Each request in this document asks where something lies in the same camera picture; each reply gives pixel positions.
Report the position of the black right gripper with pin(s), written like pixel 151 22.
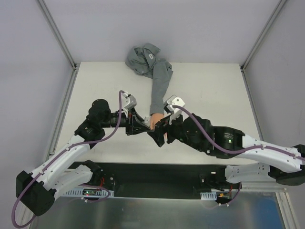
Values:
pixel 170 131

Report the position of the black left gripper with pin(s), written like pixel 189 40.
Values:
pixel 129 122

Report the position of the clear nail polish bottle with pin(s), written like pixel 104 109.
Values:
pixel 147 120

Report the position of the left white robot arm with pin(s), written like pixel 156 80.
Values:
pixel 40 188

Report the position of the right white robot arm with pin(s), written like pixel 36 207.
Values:
pixel 284 165

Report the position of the mannequin hand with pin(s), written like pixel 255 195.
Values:
pixel 155 118

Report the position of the grey shirt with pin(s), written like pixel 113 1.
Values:
pixel 146 61

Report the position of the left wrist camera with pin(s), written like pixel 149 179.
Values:
pixel 128 102

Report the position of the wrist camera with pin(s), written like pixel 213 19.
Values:
pixel 169 107
pixel 128 102

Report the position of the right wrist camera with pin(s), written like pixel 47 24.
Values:
pixel 169 107

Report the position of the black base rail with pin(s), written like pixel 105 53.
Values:
pixel 169 181

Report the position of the right white cable duct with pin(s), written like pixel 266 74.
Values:
pixel 215 195

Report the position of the white cable duct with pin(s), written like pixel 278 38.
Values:
pixel 88 192
pixel 215 195

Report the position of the left white cable duct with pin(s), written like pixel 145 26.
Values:
pixel 88 192

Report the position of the left aluminium frame post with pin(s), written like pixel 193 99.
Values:
pixel 56 33

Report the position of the aluminium frame post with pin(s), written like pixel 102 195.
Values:
pixel 264 32
pixel 56 33

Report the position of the right aluminium frame post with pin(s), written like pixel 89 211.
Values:
pixel 264 32

